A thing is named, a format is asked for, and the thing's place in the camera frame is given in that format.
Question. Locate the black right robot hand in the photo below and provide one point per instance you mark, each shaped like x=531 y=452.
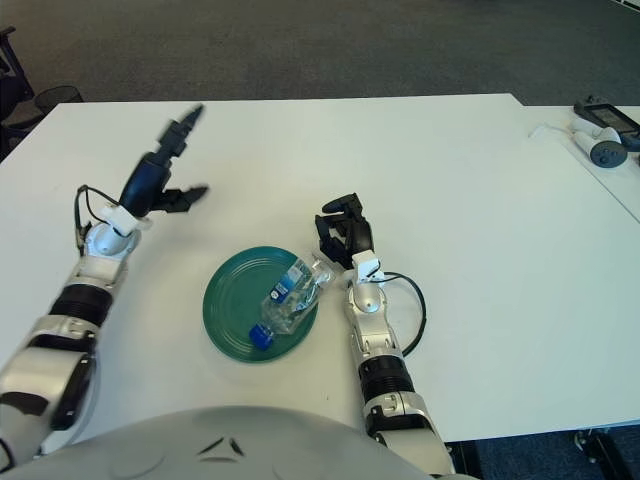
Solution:
x=360 y=235

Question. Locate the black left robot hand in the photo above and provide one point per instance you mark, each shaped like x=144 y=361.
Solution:
x=145 y=182

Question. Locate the clear bottle with blue cap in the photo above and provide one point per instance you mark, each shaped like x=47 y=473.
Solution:
x=290 y=300

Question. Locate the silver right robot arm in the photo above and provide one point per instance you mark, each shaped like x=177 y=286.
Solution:
x=382 y=360

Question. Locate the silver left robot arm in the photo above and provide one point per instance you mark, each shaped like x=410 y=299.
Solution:
x=80 y=305

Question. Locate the green ceramic plate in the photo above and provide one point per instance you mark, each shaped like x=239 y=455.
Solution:
x=235 y=300

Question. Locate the black office chair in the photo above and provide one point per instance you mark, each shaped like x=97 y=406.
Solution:
x=10 y=100

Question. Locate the silver robot torso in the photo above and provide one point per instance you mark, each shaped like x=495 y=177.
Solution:
x=225 y=445

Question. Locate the black table leg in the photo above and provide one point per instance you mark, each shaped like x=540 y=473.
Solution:
x=465 y=462

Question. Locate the grey handheld controller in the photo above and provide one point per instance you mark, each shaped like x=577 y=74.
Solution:
x=606 y=152

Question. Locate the black handheld screen device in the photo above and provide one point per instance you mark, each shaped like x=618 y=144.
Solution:
x=607 y=117

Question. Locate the black table foot with caster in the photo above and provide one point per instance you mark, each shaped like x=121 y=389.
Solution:
x=610 y=455

